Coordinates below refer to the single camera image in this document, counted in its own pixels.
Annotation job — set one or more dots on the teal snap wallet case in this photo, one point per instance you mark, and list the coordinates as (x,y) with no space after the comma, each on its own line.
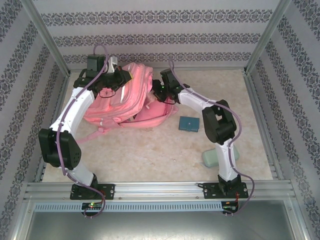
(188,123)

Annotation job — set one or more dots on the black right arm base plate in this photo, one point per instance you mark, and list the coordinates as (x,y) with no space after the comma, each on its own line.
(208,191)

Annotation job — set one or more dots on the grey metal sheet panel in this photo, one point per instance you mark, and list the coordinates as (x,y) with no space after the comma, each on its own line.
(160,225)

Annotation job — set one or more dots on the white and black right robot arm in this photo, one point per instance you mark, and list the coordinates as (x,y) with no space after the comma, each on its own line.
(225,160)

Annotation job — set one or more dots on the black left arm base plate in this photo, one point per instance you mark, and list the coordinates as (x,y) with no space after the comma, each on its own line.
(108,191)

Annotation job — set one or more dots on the mint green pencil case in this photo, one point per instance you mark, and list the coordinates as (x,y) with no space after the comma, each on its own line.
(210,157)

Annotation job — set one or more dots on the white left camera mount bracket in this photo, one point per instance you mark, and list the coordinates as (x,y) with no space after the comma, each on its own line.
(112,65)

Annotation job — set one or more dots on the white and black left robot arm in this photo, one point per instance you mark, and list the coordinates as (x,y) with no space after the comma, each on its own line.
(72,110)

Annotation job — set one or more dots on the aluminium frame side rail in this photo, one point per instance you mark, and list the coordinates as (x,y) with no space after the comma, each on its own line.
(60,97)
(255,100)

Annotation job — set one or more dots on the pink backpack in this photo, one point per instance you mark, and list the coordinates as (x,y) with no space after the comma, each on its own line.
(135,87)

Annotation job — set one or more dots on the aluminium frame post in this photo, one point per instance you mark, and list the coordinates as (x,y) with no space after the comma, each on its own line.
(47,37)
(268,37)

